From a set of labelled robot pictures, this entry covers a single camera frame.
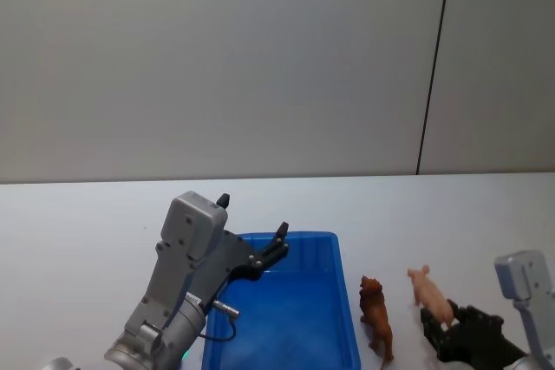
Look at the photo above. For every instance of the pink toy pig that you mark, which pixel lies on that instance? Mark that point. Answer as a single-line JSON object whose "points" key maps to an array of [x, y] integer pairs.
{"points": [[429, 296]]}

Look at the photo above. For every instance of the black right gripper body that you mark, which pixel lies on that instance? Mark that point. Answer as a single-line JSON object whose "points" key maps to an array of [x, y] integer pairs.
{"points": [[477, 344]]}

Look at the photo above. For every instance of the blue plastic tray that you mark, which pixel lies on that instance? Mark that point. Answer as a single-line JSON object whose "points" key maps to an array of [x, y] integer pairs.
{"points": [[286, 309]]}

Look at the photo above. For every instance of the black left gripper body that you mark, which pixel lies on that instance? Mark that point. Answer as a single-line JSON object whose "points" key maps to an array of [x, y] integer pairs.
{"points": [[221, 259]]}

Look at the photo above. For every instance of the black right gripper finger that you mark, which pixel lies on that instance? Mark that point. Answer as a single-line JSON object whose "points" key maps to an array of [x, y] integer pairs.
{"points": [[435, 333], [474, 314]]}

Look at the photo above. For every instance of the brown toy lion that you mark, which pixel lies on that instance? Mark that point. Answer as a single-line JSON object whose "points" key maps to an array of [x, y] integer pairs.
{"points": [[378, 313]]}

